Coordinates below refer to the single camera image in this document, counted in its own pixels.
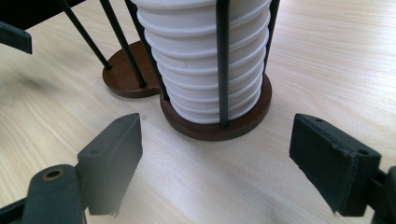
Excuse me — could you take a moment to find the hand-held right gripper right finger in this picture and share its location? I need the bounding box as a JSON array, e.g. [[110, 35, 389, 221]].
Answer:
[[289, 113, 382, 217]]

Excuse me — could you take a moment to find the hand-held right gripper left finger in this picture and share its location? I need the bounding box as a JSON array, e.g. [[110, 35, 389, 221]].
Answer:
[[77, 112, 144, 217]]

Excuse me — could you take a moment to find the black wire cup holder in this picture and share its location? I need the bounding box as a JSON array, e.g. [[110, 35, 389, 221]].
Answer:
[[55, 0, 281, 142]]

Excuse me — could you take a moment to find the stack of white paper cups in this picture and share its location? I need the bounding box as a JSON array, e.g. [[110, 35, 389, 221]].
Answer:
[[130, 0, 272, 125]]

